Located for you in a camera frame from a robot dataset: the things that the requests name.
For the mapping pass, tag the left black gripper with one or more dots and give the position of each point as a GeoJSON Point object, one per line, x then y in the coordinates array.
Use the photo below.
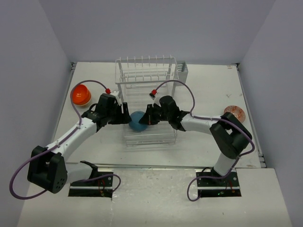
{"type": "Point", "coordinates": [123, 118]}

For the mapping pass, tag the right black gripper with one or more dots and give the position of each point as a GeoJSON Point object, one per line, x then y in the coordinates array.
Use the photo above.
{"type": "Point", "coordinates": [148, 118]}

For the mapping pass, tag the teal bowl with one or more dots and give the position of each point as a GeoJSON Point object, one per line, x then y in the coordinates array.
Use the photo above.
{"type": "Point", "coordinates": [134, 123]}

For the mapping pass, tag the orange bowl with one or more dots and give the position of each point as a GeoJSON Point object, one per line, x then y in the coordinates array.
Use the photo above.
{"type": "Point", "coordinates": [81, 99]}
{"type": "Point", "coordinates": [80, 89]}

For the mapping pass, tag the blue patterned bowl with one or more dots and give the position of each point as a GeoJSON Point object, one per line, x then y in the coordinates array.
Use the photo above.
{"type": "Point", "coordinates": [236, 111]}

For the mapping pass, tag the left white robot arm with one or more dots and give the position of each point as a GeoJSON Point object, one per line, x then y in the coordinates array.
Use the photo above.
{"type": "Point", "coordinates": [48, 168]}

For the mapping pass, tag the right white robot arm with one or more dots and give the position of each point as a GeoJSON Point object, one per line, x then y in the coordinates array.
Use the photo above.
{"type": "Point", "coordinates": [231, 137]}

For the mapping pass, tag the grey cutlery holder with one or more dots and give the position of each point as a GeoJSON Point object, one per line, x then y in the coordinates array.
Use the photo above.
{"type": "Point", "coordinates": [182, 71]}

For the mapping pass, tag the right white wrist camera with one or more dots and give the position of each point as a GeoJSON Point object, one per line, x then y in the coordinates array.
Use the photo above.
{"type": "Point", "coordinates": [153, 96]}

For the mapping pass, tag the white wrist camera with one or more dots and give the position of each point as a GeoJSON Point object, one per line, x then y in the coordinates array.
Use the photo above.
{"type": "Point", "coordinates": [116, 94]}
{"type": "Point", "coordinates": [153, 96]}

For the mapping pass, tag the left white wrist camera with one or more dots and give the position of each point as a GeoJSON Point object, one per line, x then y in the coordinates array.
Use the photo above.
{"type": "Point", "coordinates": [116, 94]}

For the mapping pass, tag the white wire dish rack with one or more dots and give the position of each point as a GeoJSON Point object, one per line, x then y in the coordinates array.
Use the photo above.
{"type": "Point", "coordinates": [135, 79]}

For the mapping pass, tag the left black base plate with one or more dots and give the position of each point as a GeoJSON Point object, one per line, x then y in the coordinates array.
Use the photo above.
{"type": "Point", "coordinates": [102, 188]}

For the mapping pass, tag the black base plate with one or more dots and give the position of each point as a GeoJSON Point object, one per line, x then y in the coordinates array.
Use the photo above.
{"type": "Point", "coordinates": [102, 188]}
{"type": "Point", "coordinates": [212, 188]}

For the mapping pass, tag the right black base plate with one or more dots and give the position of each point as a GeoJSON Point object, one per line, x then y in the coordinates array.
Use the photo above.
{"type": "Point", "coordinates": [212, 188]}

